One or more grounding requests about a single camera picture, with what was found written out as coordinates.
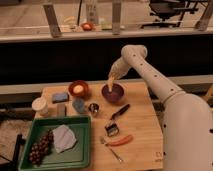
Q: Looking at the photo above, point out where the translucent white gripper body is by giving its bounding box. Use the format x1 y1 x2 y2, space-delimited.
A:
109 57 131 80

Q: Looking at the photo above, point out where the yellow banana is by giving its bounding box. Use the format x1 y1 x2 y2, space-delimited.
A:
107 77 115 92

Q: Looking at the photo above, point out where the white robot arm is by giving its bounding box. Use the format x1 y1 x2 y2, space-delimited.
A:
108 45 213 171

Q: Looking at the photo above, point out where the purple bowl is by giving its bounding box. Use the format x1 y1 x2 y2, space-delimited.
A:
101 83 124 103

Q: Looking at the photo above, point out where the orange bowl with egg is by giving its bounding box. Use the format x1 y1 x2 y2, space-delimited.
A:
68 80 89 97

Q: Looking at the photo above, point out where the small metal cup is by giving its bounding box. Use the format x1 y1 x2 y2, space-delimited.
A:
88 103 99 116

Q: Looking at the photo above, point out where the orange object on shelf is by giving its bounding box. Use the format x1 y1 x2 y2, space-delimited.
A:
81 22 94 31

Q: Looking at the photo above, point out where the blue cup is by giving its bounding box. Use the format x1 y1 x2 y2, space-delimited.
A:
72 98 85 114

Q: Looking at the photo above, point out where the wooden table board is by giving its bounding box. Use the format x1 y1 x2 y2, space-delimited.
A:
33 82 165 171

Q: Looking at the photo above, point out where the blue sponge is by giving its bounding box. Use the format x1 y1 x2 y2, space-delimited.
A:
52 92 69 103

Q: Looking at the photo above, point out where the small wooden block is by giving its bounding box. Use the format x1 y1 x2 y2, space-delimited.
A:
57 104 67 117

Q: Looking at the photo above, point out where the orange carrot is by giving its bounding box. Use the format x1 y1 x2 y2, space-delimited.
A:
107 135 133 147

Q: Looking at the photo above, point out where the black office chair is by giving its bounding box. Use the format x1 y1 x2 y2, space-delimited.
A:
142 0 208 28

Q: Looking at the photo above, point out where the metal fork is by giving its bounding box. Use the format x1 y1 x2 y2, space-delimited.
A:
99 136 124 163

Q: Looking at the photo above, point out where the grey folded cloth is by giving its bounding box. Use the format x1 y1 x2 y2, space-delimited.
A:
53 125 77 153

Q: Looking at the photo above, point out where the green plastic tray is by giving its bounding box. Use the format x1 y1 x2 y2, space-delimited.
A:
18 116 91 171

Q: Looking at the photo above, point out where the bunch of dark grapes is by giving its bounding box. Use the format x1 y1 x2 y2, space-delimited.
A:
29 130 53 165

